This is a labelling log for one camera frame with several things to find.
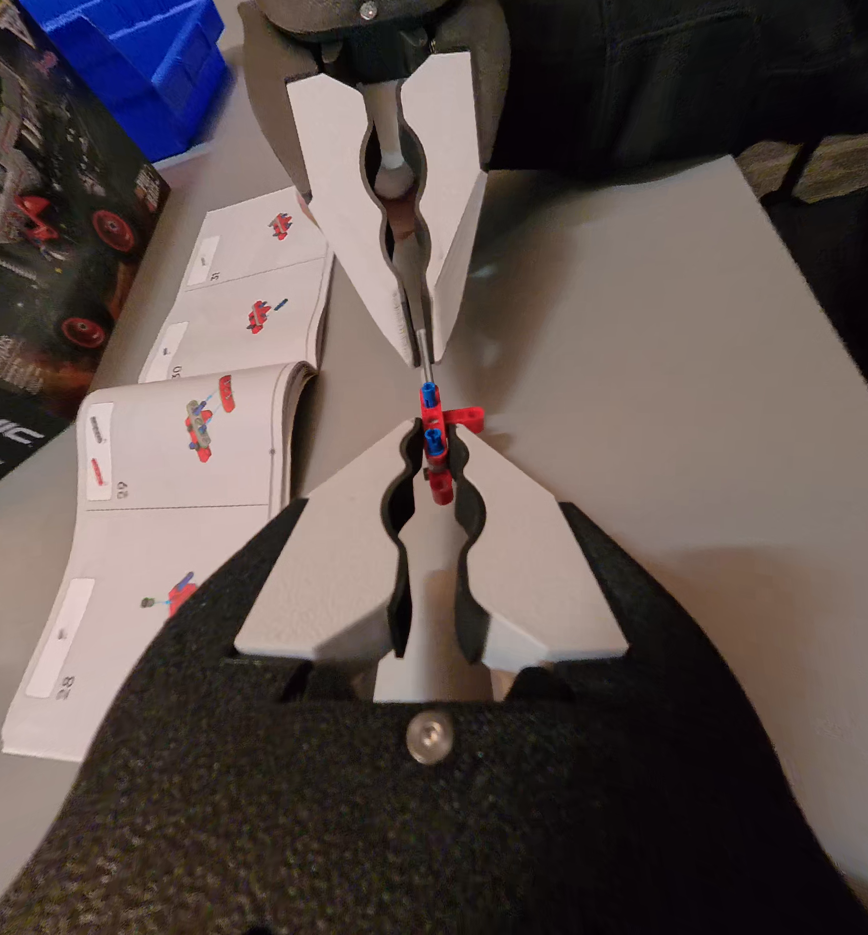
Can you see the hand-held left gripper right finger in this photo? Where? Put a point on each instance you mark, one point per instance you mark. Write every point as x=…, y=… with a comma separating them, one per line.
x=543, y=577

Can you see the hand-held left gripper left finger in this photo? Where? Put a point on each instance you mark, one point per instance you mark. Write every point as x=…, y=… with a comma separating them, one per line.
x=324, y=570

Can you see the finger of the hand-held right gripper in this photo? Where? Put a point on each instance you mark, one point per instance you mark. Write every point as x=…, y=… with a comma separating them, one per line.
x=452, y=146
x=332, y=161

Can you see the red toy brick assembly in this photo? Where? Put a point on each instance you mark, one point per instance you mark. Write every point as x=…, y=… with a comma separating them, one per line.
x=434, y=416

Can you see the grey toy axle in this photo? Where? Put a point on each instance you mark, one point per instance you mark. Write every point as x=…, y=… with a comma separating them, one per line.
x=424, y=350

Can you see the grey desk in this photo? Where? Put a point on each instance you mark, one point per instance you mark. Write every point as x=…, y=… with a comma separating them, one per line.
x=660, y=365

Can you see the blue plastic bin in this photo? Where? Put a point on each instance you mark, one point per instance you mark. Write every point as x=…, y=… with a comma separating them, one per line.
x=149, y=73

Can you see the open instruction booklet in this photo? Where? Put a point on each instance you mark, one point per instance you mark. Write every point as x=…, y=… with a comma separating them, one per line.
x=185, y=438

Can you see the person in black hoodie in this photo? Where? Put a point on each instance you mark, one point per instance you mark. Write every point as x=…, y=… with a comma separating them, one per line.
x=697, y=73

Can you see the black toy set box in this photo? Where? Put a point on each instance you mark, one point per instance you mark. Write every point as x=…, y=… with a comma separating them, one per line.
x=39, y=256

